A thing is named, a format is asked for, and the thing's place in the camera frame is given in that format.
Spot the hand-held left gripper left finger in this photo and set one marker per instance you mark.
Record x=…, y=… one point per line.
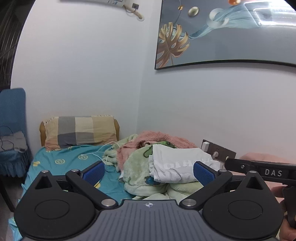
x=94, y=173

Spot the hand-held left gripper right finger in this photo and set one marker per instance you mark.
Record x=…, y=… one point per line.
x=203, y=173

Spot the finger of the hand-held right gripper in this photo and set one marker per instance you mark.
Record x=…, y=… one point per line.
x=240, y=165

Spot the white t-shirt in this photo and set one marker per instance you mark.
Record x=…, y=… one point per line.
x=175, y=162

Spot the person's right hand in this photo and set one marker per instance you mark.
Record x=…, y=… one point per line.
x=286, y=233

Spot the grey socket panel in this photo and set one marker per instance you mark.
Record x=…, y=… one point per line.
x=229, y=154

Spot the white charger adapter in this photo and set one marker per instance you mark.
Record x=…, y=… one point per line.
x=205, y=146

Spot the teal printed bed sheet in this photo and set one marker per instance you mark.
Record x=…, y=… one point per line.
x=69, y=160

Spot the green cartoon fleece blanket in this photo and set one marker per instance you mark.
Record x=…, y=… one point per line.
x=136, y=169

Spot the checkered pillow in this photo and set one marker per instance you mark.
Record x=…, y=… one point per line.
x=81, y=129

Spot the pink fleece blanket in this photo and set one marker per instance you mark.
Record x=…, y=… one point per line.
x=161, y=138

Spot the yellow-brown pillow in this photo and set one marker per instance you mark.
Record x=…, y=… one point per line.
x=42, y=134

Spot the grey cloth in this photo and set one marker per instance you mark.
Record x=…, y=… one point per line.
x=16, y=141

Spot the blue covered chair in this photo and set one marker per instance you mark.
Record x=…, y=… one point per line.
x=11, y=106

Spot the framed wall painting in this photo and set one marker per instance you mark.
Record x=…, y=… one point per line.
x=231, y=34

